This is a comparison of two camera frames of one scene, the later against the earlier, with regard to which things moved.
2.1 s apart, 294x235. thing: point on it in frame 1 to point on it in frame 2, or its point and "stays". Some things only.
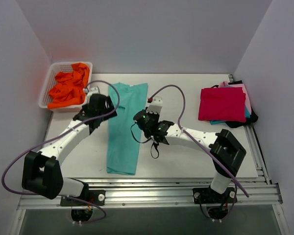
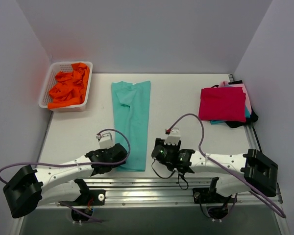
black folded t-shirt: (253, 117) stays
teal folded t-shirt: (218, 122) stays
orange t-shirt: (68, 89) stays
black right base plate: (207, 195) stays
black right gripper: (140, 117) to (158, 143)
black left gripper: (107, 110) to (120, 152)
